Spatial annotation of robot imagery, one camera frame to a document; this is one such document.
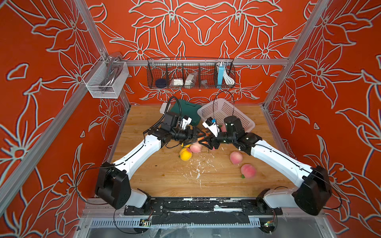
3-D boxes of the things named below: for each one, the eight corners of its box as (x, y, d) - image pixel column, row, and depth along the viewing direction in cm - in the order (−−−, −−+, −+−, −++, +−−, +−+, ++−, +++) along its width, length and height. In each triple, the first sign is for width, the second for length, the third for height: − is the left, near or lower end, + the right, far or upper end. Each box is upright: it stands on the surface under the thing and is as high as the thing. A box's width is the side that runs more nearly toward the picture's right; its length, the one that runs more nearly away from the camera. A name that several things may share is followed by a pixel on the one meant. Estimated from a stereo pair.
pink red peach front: (241, 179, 83) (244, 175, 79) (238, 167, 88) (241, 163, 84) (254, 179, 83) (258, 175, 79) (251, 167, 88) (254, 163, 83)
